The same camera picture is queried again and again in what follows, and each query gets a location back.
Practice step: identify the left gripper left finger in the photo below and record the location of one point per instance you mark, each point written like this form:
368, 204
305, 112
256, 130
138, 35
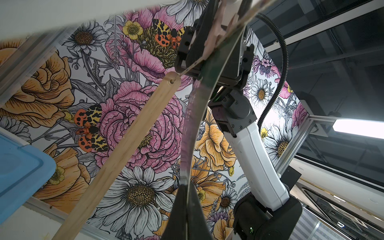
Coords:
176, 228

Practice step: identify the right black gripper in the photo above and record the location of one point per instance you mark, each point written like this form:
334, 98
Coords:
236, 70

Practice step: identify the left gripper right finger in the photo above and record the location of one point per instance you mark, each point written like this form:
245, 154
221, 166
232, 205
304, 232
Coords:
197, 228

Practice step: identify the pink clothespin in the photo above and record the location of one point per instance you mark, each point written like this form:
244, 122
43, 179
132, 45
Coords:
225, 16

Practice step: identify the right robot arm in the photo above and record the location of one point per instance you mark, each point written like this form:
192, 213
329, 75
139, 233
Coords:
268, 211

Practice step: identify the blue lidded storage box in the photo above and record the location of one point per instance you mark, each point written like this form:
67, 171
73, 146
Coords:
24, 170

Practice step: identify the ceiling light panel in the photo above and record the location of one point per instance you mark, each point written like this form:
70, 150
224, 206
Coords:
366, 128

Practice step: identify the right wooden post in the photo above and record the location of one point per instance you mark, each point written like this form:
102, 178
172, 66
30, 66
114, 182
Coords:
119, 157

